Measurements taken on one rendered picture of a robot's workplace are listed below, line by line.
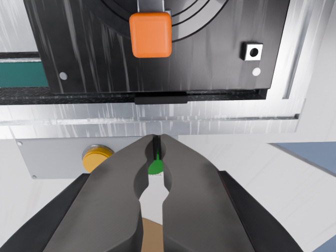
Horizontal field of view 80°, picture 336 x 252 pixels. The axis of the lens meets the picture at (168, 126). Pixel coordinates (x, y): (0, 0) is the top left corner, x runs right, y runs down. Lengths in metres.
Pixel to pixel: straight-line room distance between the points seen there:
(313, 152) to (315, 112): 1.35
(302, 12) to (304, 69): 0.06
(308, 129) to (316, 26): 0.23
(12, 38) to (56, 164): 0.16
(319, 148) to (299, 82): 1.53
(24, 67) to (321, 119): 0.46
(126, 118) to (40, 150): 0.12
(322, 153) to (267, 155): 1.40
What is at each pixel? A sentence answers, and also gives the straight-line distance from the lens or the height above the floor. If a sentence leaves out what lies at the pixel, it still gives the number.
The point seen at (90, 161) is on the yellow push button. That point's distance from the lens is 0.28.
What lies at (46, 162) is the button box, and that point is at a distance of 0.32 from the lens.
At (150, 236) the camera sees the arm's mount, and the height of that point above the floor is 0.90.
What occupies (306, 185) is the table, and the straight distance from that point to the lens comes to 0.54.
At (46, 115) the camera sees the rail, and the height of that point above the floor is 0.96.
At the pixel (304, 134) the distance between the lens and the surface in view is 0.45.
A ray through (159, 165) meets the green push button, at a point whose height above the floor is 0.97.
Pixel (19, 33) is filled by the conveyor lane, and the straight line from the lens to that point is 0.32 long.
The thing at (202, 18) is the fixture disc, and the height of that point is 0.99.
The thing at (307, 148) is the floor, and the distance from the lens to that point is 1.74.
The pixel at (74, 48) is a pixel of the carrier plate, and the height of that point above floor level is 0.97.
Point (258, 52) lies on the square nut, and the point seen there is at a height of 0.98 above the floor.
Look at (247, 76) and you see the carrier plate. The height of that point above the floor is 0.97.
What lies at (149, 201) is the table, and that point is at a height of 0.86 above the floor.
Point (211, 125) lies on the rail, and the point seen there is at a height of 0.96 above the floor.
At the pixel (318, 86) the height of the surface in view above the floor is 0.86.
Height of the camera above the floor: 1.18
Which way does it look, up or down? 63 degrees down
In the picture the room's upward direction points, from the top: 179 degrees clockwise
